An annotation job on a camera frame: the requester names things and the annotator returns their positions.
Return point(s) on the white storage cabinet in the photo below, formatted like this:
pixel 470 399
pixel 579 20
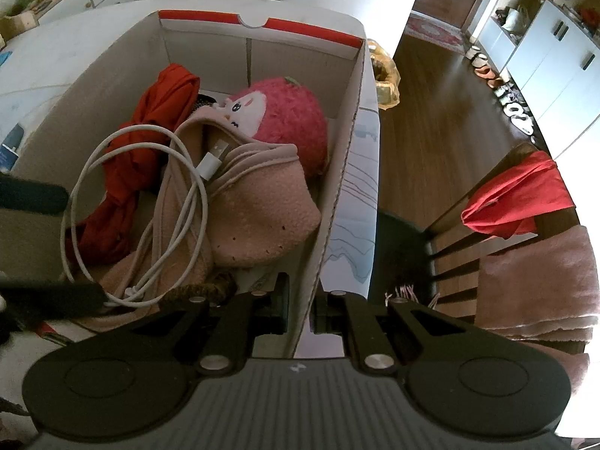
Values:
pixel 553 56

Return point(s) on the yellow bag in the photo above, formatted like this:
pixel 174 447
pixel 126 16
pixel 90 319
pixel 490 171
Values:
pixel 386 77

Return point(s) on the dark wooden chair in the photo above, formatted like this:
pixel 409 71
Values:
pixel 450 243

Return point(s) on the brown patterned band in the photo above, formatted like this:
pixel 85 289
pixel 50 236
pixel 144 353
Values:
pixel 215 286

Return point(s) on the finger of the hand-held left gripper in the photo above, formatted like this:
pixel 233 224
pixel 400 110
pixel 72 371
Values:
pixel 33 197
pixel 56 297

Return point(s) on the row of shoes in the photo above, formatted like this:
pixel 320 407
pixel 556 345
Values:
pixel 504 89

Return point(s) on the blue white small packet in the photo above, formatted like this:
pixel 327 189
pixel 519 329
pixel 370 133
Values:
pixel 11 147

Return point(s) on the pink knit hat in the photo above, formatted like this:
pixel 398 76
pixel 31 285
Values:
pixel 262 215

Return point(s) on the pink towel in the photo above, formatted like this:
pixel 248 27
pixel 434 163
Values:
pixel 543 281

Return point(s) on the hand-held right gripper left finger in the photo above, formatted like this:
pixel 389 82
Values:
pixel 280 304

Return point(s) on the pink plush toy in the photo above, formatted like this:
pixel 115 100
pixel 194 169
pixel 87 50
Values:
pixel 300 122

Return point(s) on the red garment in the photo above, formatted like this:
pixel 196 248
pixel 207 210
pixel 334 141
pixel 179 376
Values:
pixel 520 197

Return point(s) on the grey bag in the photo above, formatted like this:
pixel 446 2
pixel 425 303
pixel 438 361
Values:
pixel 514 19

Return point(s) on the fringed scarf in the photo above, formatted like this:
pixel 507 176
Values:
pixel 410 293

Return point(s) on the red cloth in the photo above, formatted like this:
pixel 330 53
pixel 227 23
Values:
pixel 159 98

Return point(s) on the red shoe box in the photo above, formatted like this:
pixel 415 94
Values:
pixel 84 84

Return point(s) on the red patterned rug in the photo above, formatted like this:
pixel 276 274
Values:
pixel 433 30

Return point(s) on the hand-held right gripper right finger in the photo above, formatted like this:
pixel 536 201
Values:
pixel 319 314

